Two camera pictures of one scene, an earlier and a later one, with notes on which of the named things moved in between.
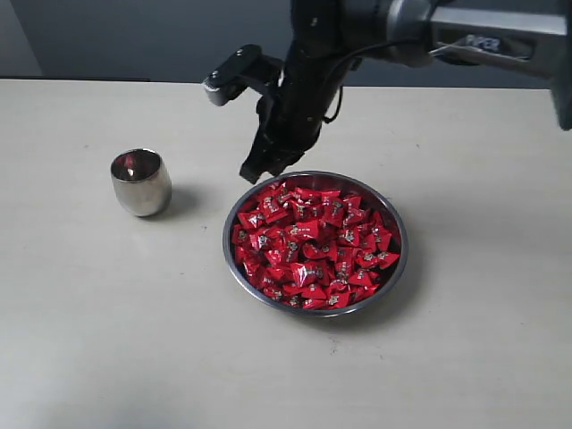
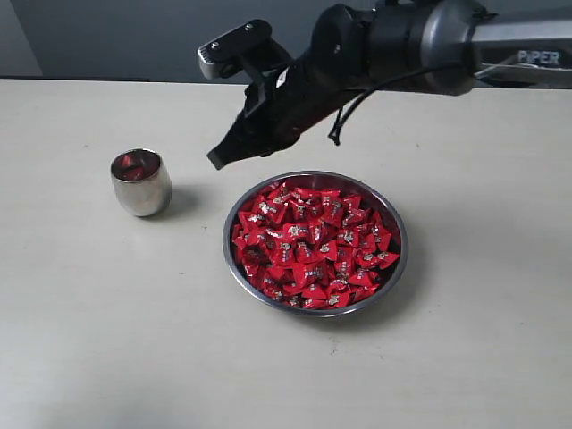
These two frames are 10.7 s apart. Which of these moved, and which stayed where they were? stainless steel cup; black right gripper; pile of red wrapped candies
Moved: black right gripper
Stayed: stainless steel cup; pile of red wrapped candies
